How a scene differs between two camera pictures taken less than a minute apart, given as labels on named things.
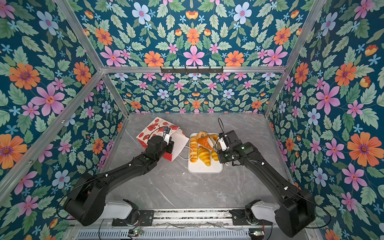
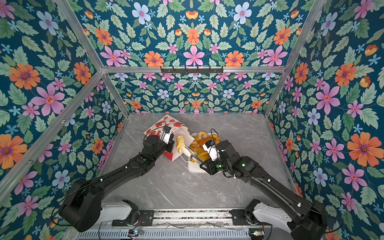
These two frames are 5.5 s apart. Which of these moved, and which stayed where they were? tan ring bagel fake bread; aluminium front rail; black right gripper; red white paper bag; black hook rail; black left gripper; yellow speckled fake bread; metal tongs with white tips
Moved: metal tongs with white tips; black right gripper; red white paper bag
Stayed: black hook rail; yellow speckled fake bread; tan ring bagel fake bread; aluminium front rail; black left gripper
